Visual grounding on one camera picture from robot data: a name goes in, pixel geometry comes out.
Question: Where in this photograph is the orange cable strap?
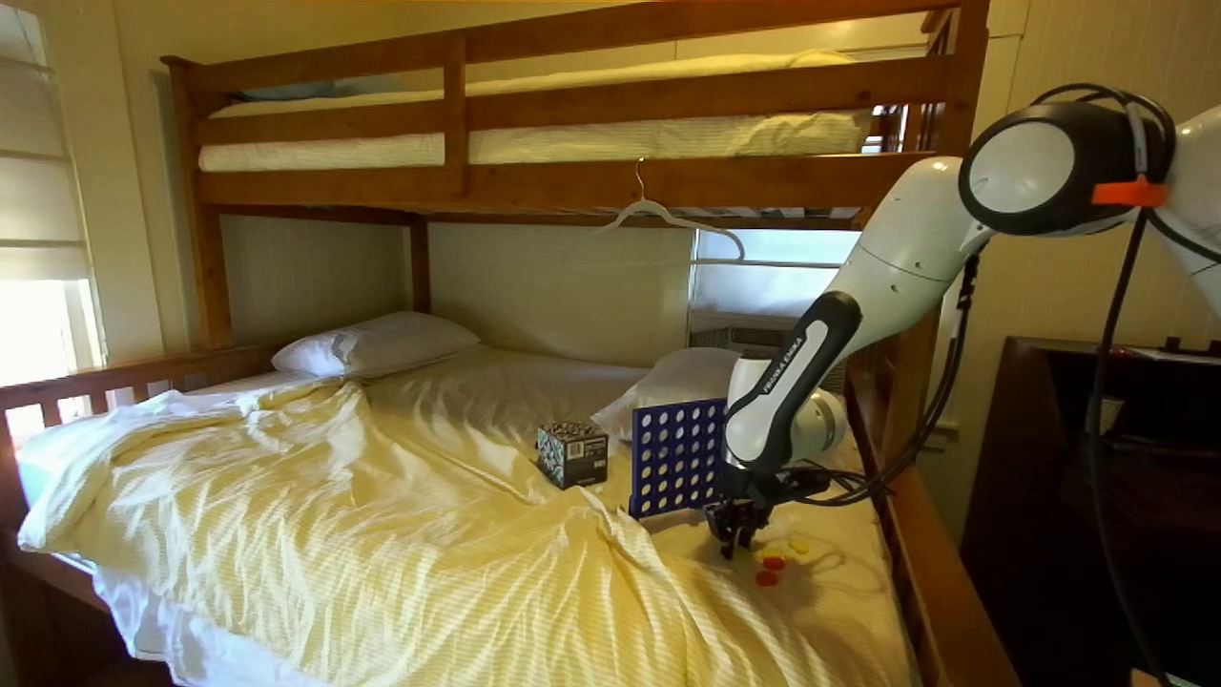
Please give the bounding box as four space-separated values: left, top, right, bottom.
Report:
1086 174 1170 214

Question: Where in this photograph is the wooden bunk bed frame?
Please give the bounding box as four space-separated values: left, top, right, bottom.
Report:
0 0 1023 687

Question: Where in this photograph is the window air conditioner unit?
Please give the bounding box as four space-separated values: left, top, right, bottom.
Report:
683 226 883 372

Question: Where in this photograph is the plump white pillow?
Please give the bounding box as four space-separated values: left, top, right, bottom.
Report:
588 343 777 441

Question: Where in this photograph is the blue connect four grid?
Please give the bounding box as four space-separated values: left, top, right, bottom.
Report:
625 393 738 527

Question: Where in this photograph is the patterned cube box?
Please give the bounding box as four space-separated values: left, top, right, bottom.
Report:
531 419 613 493

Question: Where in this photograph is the flat white pillow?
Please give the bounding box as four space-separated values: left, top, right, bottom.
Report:
267 309 484 386

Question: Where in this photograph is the yellow bed blanket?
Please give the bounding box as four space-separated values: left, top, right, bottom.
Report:
15 343 922 687

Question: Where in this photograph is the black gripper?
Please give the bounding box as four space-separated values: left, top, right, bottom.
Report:
704 468 792 563

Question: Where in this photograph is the bunk mattress with pale sheet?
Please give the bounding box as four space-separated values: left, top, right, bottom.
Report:
193 105 877 174

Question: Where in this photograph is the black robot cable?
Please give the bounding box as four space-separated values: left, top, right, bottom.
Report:
784 81 1221 687

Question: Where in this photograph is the dark wooden dresser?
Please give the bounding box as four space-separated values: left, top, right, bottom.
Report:
957 331 1221 687

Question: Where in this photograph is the white clothes hanger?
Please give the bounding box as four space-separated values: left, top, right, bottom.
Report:
600 166 751 267

